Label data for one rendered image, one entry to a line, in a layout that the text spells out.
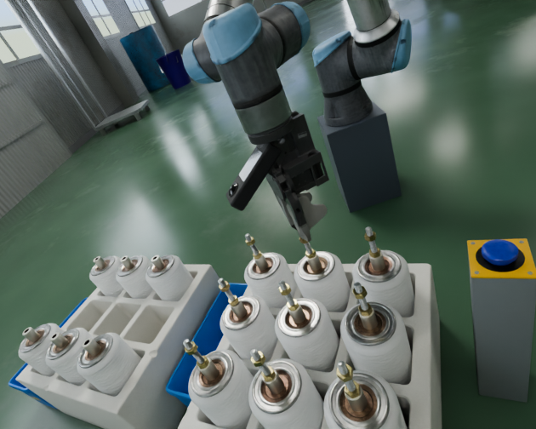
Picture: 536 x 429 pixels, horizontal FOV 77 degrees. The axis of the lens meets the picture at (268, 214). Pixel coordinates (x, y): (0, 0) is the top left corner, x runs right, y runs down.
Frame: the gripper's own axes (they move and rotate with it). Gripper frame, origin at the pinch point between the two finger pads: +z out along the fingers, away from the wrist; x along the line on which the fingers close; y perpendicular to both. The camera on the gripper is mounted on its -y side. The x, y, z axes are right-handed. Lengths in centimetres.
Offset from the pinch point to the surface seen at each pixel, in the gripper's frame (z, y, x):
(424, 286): 16.3, 15.3, -11.0
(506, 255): 1.3, 18.7, -24.0
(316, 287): 9.9, -1.7, -4.2
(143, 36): -49, 11, 636
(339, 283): 11.7, 2.5, -4.3
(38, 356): 11, -64, 22
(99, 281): 11, -50, 40
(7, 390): 34, -99, 48
